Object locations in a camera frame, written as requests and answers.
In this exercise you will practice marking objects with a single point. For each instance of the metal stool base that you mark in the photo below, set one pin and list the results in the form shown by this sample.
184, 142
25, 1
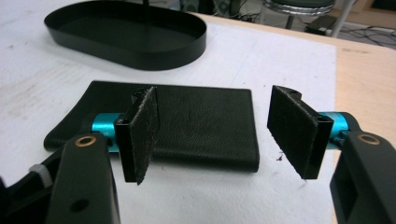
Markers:
295, 6

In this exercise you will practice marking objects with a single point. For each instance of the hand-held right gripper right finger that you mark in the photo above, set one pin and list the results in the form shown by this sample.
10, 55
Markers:
292, 130

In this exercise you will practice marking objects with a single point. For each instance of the black leather wallet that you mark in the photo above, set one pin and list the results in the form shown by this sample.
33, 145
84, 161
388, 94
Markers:
202, 124

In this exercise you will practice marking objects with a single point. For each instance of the white metal stand leg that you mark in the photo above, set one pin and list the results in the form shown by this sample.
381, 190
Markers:
342, 17

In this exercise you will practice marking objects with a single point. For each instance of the black oval tray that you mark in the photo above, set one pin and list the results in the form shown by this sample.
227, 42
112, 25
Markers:
130, 34

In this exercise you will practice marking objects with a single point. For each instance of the black box on floor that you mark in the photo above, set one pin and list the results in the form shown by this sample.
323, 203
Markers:
320, 25

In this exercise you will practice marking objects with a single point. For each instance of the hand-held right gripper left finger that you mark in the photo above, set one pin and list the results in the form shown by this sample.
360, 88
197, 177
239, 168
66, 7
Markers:
144, 133

